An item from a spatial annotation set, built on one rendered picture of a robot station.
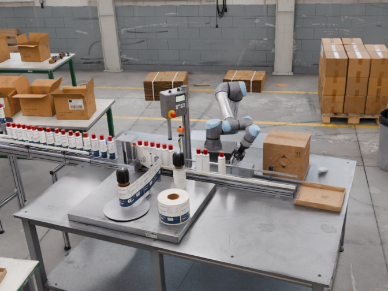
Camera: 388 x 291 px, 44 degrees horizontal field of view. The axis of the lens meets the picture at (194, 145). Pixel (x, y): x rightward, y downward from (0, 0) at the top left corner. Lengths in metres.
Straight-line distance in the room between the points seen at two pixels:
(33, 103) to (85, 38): 4.46
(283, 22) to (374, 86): 2.56
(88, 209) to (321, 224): 1.52
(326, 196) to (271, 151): 0.49
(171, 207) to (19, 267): 0.95
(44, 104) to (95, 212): 2.22
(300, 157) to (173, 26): 5.87
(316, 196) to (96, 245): 1.82
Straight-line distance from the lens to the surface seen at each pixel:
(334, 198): 3.45
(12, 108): 5.49
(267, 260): 2.86
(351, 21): 8.75
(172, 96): 3.48
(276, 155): 3.54
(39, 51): 7.48
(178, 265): 3.80
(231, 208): 3.29
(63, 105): 5.10
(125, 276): 3.76
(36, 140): 4.29
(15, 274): 3.05
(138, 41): 9.26
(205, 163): 3.53
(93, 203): 3.38
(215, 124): 3.87
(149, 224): 3.09
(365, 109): 6.80
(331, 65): 6.55
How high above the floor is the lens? 2.62
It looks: 25 degrees down
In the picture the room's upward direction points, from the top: 3 degrees counter-clockwise
